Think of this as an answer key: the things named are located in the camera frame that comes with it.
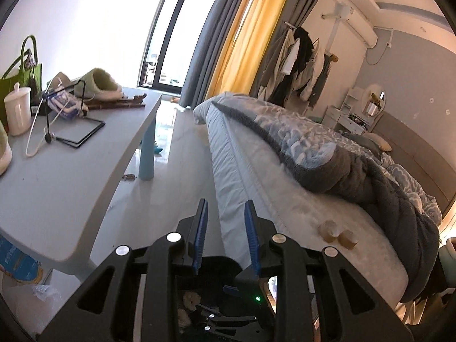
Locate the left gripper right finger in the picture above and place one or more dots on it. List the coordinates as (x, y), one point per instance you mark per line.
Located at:
(319, 293)

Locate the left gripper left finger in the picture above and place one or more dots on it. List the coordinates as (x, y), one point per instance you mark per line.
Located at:
(103, 307)

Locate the blue printed package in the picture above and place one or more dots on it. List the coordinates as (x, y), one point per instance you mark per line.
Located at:
(17, 264)

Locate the light blue low table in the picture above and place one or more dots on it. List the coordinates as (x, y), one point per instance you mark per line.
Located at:
(52, 205)

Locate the dark grey fleece blanket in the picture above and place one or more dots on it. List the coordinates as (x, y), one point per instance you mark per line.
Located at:
(318, 161)

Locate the beige pillow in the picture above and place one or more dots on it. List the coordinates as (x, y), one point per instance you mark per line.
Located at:
(383, 145)

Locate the grey bed headboard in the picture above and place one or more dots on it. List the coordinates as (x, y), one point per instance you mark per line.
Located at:
(419, 158)

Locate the white clothes hanger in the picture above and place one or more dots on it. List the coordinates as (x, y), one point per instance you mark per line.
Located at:
(44, 117)

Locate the grey bed mattress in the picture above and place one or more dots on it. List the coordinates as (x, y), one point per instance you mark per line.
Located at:
(246, 168)

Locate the white vanity dresser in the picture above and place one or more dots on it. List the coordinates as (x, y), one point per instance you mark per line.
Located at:
(359, 110)

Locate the brown wooden sticks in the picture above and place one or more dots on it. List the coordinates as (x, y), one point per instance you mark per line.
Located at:
(137, 101)

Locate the blue wet wipes pack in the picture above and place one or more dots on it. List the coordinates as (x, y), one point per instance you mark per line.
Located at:
(65, 105)

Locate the white mug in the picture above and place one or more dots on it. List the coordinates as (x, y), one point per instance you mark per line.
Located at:
(18, 110)

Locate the green slipper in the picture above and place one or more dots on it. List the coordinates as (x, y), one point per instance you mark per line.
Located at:
(100, 85)

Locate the green tote bag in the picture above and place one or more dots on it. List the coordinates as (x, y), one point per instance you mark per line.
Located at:
(25, 70)

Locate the hanging clothes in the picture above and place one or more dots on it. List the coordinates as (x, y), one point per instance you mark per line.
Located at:
(297, 75)

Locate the yellow curtain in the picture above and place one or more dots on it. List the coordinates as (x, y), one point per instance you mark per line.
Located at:
(244, 48)

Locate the white air conditioner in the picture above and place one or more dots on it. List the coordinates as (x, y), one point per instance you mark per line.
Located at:
(355, 21)

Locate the grey curtain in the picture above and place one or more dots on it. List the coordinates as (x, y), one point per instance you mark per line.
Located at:
(207, 51)

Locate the black wire stand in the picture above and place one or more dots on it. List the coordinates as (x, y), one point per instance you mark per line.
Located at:
(97, 125)

